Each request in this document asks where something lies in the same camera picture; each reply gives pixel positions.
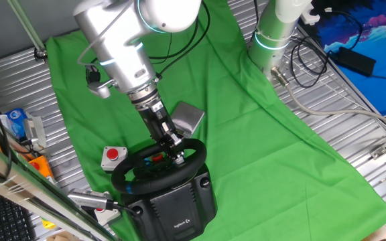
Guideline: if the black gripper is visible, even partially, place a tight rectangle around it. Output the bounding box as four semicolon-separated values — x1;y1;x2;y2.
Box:
135;99;186;165

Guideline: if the black leather steering wheel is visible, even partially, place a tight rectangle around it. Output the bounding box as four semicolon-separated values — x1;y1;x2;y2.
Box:
111;137;208;195

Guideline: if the black racing wheel controller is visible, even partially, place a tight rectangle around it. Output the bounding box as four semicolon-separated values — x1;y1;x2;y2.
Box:
121;162;218;241

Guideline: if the silver digital scale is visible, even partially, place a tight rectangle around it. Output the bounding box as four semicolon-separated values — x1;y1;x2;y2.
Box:
170;101;206;139

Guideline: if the white box red button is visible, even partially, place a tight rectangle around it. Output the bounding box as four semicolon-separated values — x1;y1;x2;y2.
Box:
100;145;129;172
92;206;122;226

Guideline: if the green cloth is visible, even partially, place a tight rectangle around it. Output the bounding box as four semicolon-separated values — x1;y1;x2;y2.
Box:
45;0;386;241

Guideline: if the orange box red button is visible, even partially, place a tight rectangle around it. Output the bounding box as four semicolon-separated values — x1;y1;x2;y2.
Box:
27;155;55;179

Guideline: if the yellow box green mushroom button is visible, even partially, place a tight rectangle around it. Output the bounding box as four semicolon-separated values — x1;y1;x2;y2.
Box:
41;218;57;230

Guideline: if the brown cardboard piece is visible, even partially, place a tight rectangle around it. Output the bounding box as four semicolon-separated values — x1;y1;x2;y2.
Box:
45;234;72;241

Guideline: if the blue tissue pack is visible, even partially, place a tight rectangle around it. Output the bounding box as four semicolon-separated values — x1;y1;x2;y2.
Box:
5;107;29;140

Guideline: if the blue white carton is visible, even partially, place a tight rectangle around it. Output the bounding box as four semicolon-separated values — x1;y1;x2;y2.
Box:
0;113;13;133

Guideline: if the black keyboard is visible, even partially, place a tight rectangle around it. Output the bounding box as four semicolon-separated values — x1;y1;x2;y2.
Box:
0;187;37;241

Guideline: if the black power adapter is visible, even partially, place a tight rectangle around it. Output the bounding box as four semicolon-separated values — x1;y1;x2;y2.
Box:
337;46;377;78

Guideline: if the blue patterned mouse mat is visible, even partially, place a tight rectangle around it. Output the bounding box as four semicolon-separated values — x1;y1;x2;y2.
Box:
308;0;386;117

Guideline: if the black camera cable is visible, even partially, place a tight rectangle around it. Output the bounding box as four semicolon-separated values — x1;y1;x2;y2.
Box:
107;199;139;215

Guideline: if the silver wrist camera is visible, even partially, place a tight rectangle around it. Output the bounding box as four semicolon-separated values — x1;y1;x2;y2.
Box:
84;65;117;100

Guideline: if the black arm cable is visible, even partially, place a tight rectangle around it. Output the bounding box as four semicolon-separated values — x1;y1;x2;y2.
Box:
147;18;200;65
157;0;211;77

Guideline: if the thick grey base cable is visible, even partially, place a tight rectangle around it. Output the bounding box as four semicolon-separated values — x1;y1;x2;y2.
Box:
270;66;386;133

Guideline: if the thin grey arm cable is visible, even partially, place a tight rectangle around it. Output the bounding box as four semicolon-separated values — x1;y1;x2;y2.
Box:
76;0;135;66

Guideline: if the black base cable bundle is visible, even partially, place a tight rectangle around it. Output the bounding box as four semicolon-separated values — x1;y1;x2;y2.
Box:
289;35;333;90

